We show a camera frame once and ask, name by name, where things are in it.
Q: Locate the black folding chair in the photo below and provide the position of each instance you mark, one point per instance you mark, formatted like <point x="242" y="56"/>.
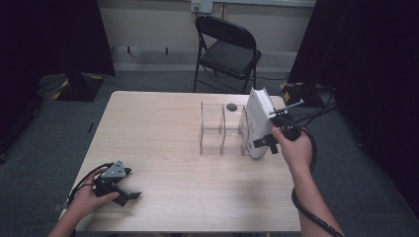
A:
<point x="230" y="57"/>

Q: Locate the dark round disc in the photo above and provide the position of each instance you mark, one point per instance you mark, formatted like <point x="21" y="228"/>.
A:
<point x="231" y="107"/>

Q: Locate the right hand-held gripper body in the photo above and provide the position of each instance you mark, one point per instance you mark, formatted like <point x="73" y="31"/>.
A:
<point x="288" y="128"/>

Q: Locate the black stand base yellow tape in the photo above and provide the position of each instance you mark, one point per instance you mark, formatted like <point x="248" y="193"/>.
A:
<point x="79" y="89"/>
<point x="298" y="94"/>

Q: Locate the clear acrylic book rack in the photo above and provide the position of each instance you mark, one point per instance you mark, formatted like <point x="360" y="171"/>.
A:
<point x="210" y="131"/>

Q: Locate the person's left hand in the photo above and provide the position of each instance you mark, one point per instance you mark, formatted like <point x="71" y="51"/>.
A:
<point x="86" y="202"/>

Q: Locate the white wall socket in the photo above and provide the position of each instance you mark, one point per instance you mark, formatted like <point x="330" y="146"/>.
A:
<point x="201" y="6"/>

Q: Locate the white book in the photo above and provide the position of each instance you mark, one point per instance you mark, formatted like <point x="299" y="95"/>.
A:
<point x="257" y="125"/>

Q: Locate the person's right hand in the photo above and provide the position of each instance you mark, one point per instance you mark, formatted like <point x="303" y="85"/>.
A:
<point x="296" y="153"/>

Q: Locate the dark curtain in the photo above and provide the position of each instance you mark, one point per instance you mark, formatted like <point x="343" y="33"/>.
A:
<point x="49" y="39"/>
<point x="372" y="65"/>

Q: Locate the grey tape strip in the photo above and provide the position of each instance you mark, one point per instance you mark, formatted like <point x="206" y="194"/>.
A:
<point x="59" y="207"/>

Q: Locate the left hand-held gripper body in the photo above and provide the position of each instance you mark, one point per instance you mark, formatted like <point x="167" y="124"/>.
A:
<point x="112" y="171"/>

